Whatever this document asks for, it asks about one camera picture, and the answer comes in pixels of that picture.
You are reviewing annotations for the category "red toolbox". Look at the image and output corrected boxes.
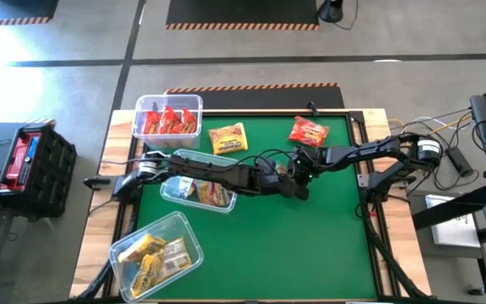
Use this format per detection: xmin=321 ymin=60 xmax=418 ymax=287
xmin=4 ymin=129 xmax=42 ymax=189

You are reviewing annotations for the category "clear plastic container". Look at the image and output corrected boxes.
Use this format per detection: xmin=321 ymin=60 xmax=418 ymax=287
xmin=107 ymin=210 xmax=205 ymax=303
xmin=159 ymin=148 xmax=239 ymax=214
xmin=132 ymin=93 xmax=204 ymax=149

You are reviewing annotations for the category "black plastic crate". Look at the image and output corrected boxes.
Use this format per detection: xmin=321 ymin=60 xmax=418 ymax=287
xmin=0 ymin=123 xmax=78 ymax=220

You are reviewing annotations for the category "yellow cable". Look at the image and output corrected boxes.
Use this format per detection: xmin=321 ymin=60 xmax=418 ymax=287
xmin=435 ymin=114 xmax=474 ymax=136

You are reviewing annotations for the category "black power brick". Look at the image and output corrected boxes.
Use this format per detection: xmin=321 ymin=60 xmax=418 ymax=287
xmin=445 ymin=146 xmax=476 ymax=178

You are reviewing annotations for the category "white board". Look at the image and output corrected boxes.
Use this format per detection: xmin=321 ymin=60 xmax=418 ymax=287
xmin=424 ymin=193 xmax=483 ymax=249

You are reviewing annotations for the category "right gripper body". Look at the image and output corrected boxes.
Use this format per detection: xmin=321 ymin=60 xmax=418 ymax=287
xmin=289 ymin=146 xmax=328 ymax=178

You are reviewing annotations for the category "black diagonal bar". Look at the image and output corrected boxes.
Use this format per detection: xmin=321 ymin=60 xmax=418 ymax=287
xmin=411 ymin=182 xmax=486 ymax=232

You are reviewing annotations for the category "black stand base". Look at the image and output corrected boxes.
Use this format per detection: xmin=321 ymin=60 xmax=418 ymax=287
xmin=317 ymin=0 xmax=345 ymax=24

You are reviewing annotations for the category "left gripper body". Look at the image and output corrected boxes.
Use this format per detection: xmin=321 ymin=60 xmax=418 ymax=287
xmin=252 ymin=159 xmax=300 ymax=198

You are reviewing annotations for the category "thin black floor cable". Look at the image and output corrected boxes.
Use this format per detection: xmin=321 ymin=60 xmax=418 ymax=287
xmin=333 ymin=0 xmax=360 ymax=31

